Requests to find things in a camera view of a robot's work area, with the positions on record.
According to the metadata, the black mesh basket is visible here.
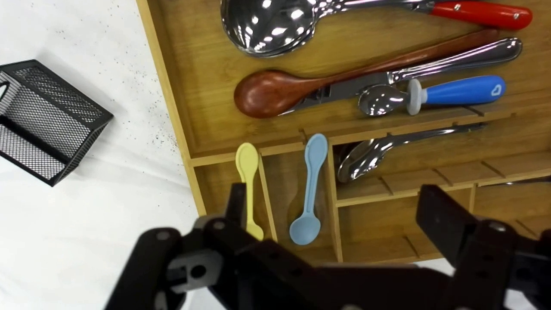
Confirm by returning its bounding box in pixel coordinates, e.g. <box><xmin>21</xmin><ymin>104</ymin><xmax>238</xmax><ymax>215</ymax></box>
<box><xmin>0</xmin><ymin>59</ymin><xmax>115</xmax><ymax>188</ymax></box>

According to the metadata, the wooden cutlery tray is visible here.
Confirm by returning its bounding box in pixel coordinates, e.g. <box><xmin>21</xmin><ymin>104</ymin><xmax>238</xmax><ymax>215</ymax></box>
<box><xmin>136</xmin><ymin>0</ymin><xmax>551</xmax><ymax>267</ymax></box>

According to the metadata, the blue-handled metal scoop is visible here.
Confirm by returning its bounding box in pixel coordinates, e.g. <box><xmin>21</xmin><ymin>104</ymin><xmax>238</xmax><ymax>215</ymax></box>
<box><xmin>358</xmin><ymin>74</ymin><xmax>508</xmax><ymax>119</ymax></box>

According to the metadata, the red-handled metal ladle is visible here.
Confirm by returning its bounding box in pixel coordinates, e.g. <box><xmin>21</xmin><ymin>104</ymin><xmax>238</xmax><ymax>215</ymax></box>
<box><xmin>219</xmin><ymin>0</ymin><xmax>534</xmax><ymax>59</ymax></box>

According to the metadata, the yellow plastic spoon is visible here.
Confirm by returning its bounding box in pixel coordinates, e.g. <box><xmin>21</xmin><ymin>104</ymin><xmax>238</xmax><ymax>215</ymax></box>
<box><xmin>234</xmin><ymin>141</ymin><xmax>267</xmax><ymax>243</ymax></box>

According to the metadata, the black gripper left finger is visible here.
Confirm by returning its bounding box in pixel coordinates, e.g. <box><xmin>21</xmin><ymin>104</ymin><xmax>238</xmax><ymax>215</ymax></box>
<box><xmin>224</xmin><ymin>181</ymin><xmax>250</xmax><ymax>231</ymax></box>

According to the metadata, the grey crate with wooden lid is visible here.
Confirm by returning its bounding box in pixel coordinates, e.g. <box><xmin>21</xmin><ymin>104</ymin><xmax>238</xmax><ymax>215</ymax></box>
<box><xmin>0</xmin><ymin>0</ymin><xmax>210</xmax><ymax>310</ymax></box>

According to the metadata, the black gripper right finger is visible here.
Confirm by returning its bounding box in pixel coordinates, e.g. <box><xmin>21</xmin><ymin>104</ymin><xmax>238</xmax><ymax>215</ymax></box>
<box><xmin>415</xmin><ymin>183</ymin><xmax>482</xmax><ymax>272</ymax></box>

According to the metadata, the brown wooden spoon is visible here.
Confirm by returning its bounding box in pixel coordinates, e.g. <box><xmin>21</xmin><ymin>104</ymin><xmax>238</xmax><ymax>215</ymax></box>
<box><xmin>232</xmin><ymin>28</ymin><xmax>503</xmax><ymax>121</ymax></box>

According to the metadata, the small metal spoon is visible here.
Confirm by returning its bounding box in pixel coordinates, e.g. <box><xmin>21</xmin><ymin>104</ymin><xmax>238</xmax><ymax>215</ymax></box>
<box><xmin>336</xmin><ymin>121</ymin><xmax>487</xmax><ymax>186</ymax></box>

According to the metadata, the light blue plastic spoon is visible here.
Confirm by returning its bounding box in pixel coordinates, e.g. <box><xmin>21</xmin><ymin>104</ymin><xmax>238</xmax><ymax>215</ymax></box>
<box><xmin>288</xmin><ymin>133</ymin><xmax>331</xmax><ymax>248</ymax></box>

